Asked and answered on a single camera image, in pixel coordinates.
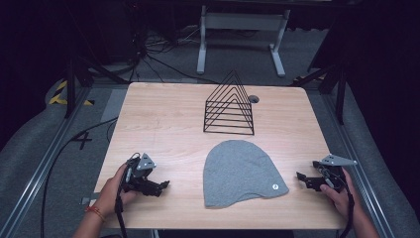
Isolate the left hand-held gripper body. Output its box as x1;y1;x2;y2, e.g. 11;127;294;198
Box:
120;152;158;194

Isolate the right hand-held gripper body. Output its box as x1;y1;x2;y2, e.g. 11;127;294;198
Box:
312;154;359;193

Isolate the grey knit beanie hat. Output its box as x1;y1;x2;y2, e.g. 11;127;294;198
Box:
202;139;290;209

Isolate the black wire triangle rack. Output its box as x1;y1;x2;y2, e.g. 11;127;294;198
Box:
202;69;256;137

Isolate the person's right hand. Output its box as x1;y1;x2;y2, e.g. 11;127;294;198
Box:
319;168;361;221

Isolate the person's left hand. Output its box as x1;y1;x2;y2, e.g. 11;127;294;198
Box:
93;163;140;218

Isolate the black tripod stand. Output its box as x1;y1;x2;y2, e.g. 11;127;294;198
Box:
288;63;349;126
63;56;130;119

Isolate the yellow black floor tape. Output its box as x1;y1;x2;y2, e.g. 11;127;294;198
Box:
48;79;96;107

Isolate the aluminium floor rail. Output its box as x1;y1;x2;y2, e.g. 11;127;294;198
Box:
321;93;395;238
0;86;93;238

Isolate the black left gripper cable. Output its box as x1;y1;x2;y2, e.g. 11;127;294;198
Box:
114;165;131;238

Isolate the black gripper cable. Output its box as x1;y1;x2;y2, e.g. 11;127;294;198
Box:
114;165;131;238
338;178;356;238

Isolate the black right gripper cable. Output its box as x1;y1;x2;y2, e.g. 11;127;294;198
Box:
338;178;356;238

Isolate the grey metal table bracket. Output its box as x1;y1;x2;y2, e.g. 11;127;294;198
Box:
79;191;102;206

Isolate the red string bracelet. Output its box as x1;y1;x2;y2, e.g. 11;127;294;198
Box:
84;205;108;223

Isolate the black floor cable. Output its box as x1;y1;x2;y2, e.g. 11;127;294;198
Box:
40;116;119;238

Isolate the bundle of dark cables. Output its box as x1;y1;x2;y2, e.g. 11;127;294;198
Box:
128;24;219;85

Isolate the white metal desk frame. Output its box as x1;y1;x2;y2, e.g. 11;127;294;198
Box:
196;4;291;78

